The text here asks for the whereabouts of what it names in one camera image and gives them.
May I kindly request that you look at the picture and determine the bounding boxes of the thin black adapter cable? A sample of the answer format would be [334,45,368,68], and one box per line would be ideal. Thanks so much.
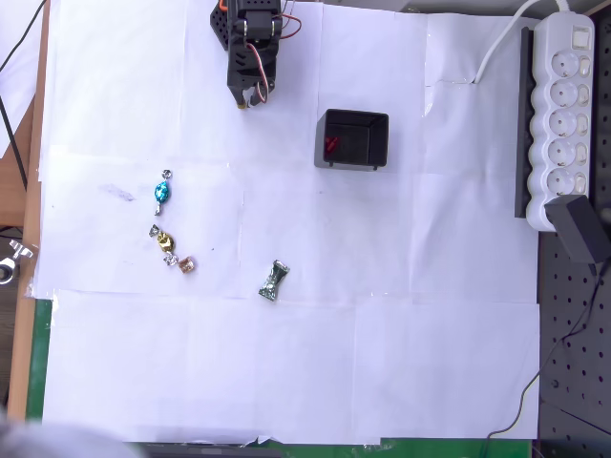
[480,263,606,458]

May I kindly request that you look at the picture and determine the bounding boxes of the blue wrapped candy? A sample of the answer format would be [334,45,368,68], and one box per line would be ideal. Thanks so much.
[153,168,175,218]

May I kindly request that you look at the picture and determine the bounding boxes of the black power adapter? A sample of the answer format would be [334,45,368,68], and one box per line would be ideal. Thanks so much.
[544,195,611,266]

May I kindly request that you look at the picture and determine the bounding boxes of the green wrapped candy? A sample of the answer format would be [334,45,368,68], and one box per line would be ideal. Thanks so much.
[257,259,292,303]

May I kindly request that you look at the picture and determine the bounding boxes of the white paper sheets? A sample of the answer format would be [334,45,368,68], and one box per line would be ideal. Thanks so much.
[33,0,543,446]

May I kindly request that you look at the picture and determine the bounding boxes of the gold wrapped candy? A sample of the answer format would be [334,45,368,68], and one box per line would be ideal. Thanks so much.
[148,223,180,268]

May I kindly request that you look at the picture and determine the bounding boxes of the white power cable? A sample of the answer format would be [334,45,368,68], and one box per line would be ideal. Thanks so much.
[474,0,575,85]

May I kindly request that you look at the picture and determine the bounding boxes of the black pegboard panel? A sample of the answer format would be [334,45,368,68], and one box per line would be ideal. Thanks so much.
[537,227,611,458]

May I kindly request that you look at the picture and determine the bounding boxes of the blurry gray object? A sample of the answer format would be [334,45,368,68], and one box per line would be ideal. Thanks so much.
[0,405,142,458]

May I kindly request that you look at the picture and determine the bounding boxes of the metal clamp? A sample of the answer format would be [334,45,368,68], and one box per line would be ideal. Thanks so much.
[0,239,40,287]

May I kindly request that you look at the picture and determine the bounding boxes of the red servo wire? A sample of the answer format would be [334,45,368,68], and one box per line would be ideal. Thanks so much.
[244,13,304,104]

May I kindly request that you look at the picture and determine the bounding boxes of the white power strip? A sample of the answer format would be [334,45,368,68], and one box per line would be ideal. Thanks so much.
[524,11,598,233]

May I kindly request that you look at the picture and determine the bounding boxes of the black box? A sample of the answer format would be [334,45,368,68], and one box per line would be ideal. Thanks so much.
[313,108,390,174]

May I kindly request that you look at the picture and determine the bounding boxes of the black robot base orange part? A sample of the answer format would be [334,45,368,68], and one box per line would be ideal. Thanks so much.
[208,0,240,53]

